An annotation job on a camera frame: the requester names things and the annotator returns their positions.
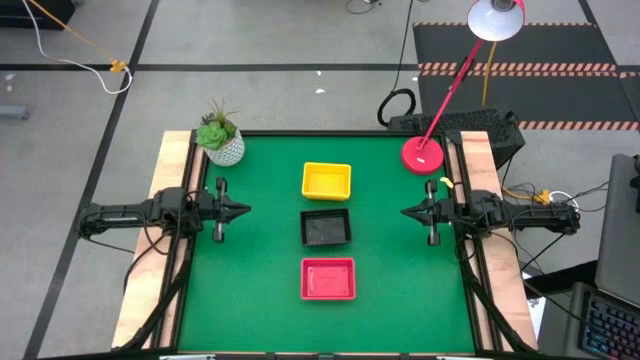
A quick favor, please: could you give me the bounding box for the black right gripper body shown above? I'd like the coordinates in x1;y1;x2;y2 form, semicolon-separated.
426;178;466;246

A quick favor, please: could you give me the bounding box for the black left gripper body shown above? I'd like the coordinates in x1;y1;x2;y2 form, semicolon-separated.
197;177;229;245

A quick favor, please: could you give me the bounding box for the red desk lamp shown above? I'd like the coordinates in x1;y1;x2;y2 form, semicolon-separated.
400;0;527;176

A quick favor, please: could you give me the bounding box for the succulent in white patterned pot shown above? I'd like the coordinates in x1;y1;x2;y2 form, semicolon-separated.
195;98;247;168

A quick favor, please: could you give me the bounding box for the wooden side board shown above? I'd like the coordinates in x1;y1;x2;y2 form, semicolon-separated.
110;130;207;350
458;130;540;351

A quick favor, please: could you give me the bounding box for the black perforated box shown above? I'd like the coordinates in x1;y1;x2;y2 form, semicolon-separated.
387;108;527;169

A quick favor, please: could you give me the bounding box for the black mat with hazard stripes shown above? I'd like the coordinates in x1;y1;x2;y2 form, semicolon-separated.
412;20;640;132

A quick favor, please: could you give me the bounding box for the grey laptop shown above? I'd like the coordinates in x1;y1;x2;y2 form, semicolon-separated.
593;153;640;309

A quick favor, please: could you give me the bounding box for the laptop with backlit keyboard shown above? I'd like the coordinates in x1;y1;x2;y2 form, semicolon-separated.
562;282;640;360

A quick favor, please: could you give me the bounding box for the grey metal foot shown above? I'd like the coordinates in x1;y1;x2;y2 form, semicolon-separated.
0;103;31;121

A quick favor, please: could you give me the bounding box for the black coiled cable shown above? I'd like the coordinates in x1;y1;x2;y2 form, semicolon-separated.
376;0;419;129

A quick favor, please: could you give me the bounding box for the white power cable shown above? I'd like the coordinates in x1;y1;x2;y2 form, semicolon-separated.
549;190;580;209

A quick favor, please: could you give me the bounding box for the white floor cable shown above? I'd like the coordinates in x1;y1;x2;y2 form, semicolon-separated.
19;0;134;95

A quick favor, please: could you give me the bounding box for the orange cable with yellow plug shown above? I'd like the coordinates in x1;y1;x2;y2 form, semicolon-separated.
27;0;129;74

